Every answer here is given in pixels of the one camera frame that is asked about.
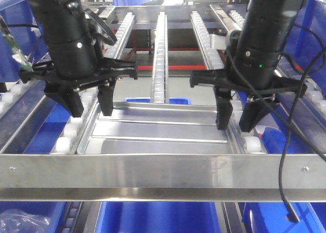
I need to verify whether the blue bin upper right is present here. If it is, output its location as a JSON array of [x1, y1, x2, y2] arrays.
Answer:
[[282, 0, 326, 81]]

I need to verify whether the blue bin lower centre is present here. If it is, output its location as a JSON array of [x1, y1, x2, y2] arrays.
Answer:
[[95, 201, 221, 232]]

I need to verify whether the blue bin upper left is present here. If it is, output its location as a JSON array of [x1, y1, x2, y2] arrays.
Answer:
[[1, 0, 48, 82]]

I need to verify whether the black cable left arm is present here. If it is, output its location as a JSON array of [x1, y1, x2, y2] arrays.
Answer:
[[84, 8, 118, 46]]

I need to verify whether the centre roller track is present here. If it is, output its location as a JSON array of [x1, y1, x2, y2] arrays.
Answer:
[[151, 12, 169, 103]]

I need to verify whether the blue bin middle right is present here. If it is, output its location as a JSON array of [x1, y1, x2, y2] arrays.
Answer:
[[240, 114, 310, 154]]

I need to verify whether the silver metal tray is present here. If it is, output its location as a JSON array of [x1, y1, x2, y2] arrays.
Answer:
[[77, 101, 239, 154]]

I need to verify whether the far left roller track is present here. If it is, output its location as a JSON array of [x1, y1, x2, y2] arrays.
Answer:
[[1, 80, 31, 116]]

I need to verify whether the blue bin behind tray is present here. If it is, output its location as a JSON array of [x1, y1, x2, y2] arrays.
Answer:
[[124, 97, 192, 105]]

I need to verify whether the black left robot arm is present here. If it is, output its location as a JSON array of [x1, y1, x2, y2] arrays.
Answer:
[[20, 0, 138, 117]]

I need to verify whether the blue bin lower left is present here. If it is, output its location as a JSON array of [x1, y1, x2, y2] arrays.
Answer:
[[1, 201, 68, 232]]

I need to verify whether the red metal frame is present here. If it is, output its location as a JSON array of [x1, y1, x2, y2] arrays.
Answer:
[[101, 29, 304, 71]]

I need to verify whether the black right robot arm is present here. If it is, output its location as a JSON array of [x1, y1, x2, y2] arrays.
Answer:
[[190, 0, 307, 132]]

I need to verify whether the clear plastic bag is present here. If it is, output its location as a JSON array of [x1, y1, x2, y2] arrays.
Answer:
[[1, 209, 51, 232]]

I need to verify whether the green circuit board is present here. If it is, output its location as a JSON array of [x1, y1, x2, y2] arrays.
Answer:
[[1, 16, 33, 72]]

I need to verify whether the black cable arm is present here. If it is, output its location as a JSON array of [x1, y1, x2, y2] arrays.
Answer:
[[224, 3, 326, 223], [84, 8, 118, 46]]

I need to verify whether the steel front crossbar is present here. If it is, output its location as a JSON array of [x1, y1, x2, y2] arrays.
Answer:
[[0, 153, 326, 202]]

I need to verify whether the steel crossbar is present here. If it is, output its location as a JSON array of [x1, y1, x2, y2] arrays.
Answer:
[[107, 4, 218, 30], [0, 153, 326, 202]]

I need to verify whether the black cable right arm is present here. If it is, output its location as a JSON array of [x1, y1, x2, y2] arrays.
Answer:
[[224, 3, 326, 223]]

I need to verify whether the blue bin middle left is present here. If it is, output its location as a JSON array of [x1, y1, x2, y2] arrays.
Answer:
[[23, 104, 70, 154]]

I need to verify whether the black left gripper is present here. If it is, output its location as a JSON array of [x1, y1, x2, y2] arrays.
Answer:
[[19, 58, 138, 117]]

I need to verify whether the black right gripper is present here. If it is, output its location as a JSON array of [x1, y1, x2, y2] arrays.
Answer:
[[189, 70, 307, 132]]

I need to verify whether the blue bin lower right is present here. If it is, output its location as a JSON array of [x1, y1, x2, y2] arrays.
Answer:
[[239, 202, 325, 232]]

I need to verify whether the steel rear crossbar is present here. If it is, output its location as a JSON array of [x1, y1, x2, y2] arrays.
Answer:
[[107, 4, 218, 30]]

